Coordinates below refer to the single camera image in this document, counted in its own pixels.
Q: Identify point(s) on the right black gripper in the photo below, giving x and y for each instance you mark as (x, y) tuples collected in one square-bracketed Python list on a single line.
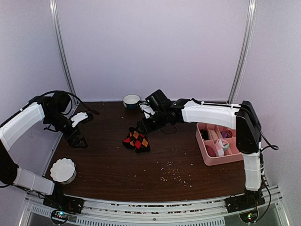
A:
[(144, 127)]

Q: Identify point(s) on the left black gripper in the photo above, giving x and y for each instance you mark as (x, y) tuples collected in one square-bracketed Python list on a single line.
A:
[(73, 142)]

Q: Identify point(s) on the black argyle sock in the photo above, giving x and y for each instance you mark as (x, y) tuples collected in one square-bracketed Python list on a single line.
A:
[(136, 141)]

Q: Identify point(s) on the maroon purple orange sock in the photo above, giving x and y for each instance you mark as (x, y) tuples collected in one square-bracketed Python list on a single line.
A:
[(228, 133)]

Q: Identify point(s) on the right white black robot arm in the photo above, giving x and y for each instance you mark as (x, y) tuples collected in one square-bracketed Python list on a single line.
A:
[(240, 117)]

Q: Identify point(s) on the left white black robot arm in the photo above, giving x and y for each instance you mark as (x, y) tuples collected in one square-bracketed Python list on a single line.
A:
[(18, 152)]

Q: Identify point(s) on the teal white ceramic bowl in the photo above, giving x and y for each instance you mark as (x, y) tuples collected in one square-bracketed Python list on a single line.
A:
[(131, 101)]

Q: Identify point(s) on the black rolled sock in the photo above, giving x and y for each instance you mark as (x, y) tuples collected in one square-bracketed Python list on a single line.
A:
[(204, 134)]

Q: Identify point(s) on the beige rolled sock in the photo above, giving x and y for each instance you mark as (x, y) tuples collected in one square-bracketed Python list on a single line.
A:
[(213, 134)]

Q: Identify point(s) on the white scalloped bowl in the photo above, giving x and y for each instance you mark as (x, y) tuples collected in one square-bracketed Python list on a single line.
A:
[(63, 171)]

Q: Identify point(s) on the red rolled sock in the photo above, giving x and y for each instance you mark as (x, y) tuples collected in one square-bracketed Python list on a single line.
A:
[(210, 151)]

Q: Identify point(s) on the pink divided organizer box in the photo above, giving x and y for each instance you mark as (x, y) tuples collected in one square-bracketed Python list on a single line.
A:
[(231, 155)]

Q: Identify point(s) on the white pink rolled sock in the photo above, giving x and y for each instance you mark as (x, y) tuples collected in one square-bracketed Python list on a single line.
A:
[(221, 147)]

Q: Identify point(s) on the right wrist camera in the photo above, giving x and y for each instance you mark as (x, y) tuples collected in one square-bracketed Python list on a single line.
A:
[(146, 110)]

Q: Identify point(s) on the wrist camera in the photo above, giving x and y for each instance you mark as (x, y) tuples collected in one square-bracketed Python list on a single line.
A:
[(82, 117), (146, 110)]

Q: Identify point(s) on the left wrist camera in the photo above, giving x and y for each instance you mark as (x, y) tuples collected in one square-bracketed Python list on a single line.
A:
[(82, 117)]

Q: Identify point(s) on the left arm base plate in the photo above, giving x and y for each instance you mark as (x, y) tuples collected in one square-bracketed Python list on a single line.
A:
[(68, 204)]

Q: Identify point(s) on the left aluminium frame post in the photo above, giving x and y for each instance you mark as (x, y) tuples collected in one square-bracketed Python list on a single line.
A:
[(59, 39)]

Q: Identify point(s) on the aluminium frame post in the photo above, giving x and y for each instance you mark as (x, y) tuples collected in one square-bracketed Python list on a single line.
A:
[(247, 38), (59, 39)]

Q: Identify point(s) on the front aluminium rail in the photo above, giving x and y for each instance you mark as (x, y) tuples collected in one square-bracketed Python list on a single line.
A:
[(205, 212)]

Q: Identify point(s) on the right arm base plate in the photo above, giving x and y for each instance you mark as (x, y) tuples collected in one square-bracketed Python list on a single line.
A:
[(243, 202)]

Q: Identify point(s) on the right aluminium frame post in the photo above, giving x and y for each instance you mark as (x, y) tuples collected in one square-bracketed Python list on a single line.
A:
[(247, 38)]

